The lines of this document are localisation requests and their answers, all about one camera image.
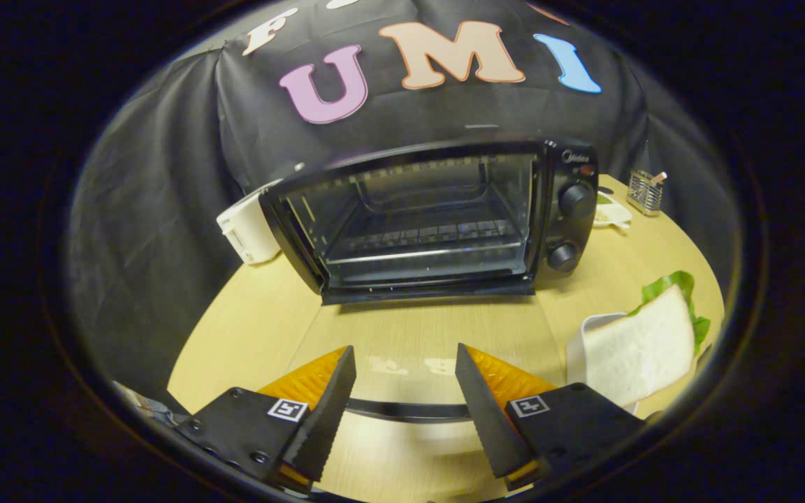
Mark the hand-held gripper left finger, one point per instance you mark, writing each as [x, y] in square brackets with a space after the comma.
[324, 412]

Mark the white bread toaster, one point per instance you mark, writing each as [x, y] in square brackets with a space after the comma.
[249, 227]

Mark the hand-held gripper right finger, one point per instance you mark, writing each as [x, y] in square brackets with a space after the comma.
[488, 412]

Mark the small white seed dish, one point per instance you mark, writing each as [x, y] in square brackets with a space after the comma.
[611, 213]

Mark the black toaster oven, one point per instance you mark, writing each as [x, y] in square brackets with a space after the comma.
[570, 223]

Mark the clear square holder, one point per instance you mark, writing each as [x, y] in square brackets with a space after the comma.
[645, 192]

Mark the black backdrop cloth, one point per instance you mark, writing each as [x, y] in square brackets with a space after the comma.
[165, 181]

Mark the lettuce sandwich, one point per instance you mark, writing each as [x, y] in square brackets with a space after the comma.
[643, 349]

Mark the white sandwich dish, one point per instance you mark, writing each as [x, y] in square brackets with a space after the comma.
[578, 346]

